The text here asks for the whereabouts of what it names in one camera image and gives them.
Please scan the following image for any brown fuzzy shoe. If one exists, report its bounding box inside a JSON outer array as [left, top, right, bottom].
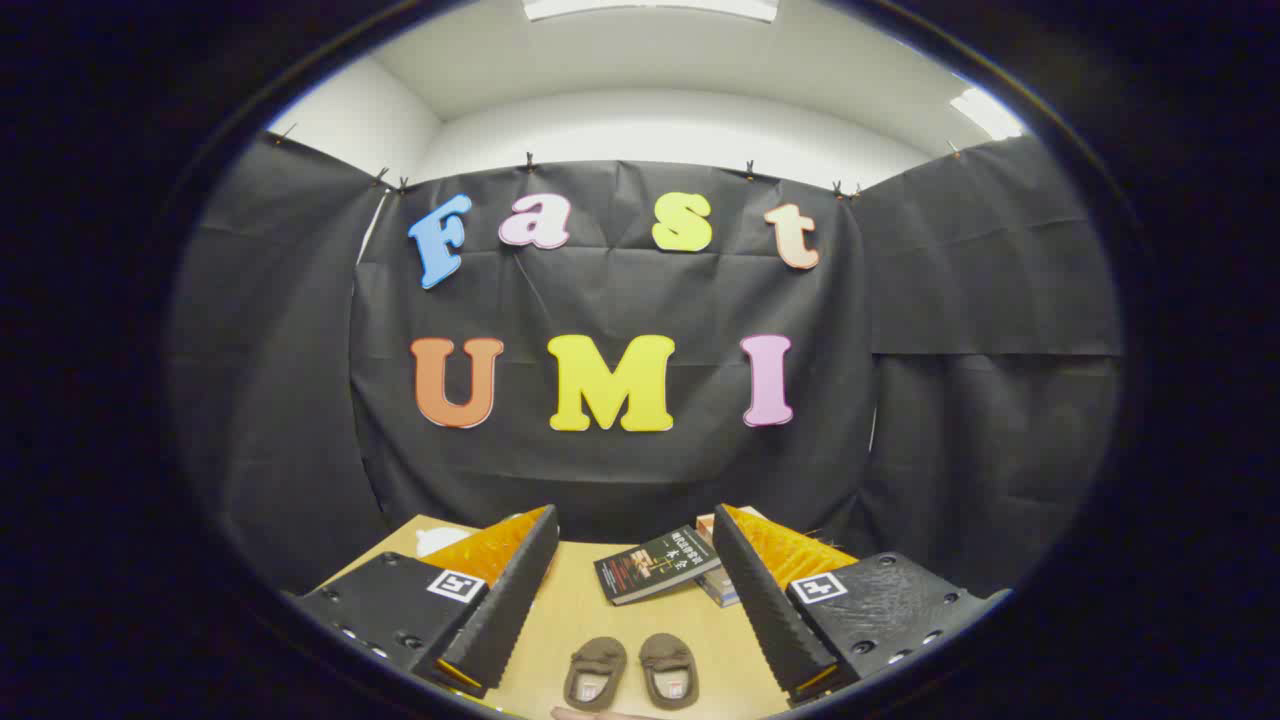
[[638, 632, 701, 711], [563, 636, 629, 713]]

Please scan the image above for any long ceiling light panel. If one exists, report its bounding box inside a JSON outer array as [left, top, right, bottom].
[[523, 0, 780, 23]]

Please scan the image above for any blue cover book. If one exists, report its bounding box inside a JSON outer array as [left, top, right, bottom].
[[697, 565, 743, 609]]

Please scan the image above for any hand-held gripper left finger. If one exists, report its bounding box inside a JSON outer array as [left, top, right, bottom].
[[290, 503, 561, 701]]

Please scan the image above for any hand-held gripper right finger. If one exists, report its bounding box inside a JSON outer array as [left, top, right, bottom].
[[710, 503, 1013, 706]]

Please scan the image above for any black cover book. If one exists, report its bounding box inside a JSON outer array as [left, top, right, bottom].
[[593, 525, 723, 607]]

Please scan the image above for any beige cover book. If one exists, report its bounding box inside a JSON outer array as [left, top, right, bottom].
[[696, 507, 766, 549]]

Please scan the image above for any small ceiling light panel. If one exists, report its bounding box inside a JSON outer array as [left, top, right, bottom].
[[950, 87, 1028, 142]]

